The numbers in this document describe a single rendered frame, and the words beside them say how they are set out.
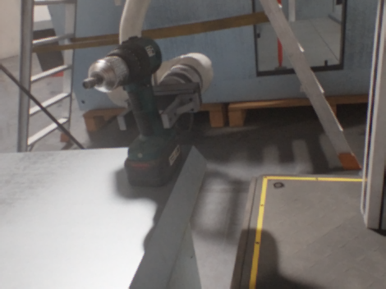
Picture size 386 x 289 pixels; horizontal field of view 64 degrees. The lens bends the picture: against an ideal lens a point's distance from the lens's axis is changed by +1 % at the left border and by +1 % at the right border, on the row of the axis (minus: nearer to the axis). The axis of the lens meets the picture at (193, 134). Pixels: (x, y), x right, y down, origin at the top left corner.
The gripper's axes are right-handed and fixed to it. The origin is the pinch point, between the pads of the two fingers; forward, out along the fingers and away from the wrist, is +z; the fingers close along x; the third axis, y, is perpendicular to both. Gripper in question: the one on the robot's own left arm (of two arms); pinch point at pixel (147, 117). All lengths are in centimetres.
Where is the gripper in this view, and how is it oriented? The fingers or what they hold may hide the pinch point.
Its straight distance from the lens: 54.5
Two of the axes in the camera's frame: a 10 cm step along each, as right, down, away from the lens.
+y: -1.5, -9.1, -3.9
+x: 9.5, -0.3, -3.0
